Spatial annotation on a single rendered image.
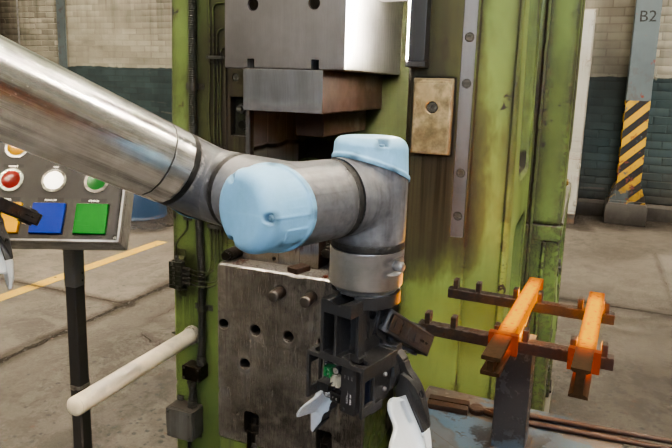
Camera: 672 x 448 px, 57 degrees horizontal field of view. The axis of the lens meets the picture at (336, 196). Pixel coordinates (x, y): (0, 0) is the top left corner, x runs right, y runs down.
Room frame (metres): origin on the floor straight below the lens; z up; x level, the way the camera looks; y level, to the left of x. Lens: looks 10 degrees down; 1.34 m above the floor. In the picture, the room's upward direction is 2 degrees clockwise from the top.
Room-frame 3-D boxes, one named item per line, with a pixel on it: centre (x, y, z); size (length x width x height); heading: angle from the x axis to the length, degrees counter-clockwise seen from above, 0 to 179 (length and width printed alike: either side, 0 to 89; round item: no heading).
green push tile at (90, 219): (1.41, 0.57, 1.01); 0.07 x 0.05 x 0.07; 93
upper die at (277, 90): (1.60, 0.05, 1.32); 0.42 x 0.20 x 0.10; 158
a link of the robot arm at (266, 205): (0.55, 0.05, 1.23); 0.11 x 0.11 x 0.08; 45
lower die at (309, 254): (1.60, 0.05, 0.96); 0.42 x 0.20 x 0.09; 158
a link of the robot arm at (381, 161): (0.60, -0.03, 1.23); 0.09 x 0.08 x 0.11; 135
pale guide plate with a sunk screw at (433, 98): (1.41, -0.21, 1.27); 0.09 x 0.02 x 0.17; 68
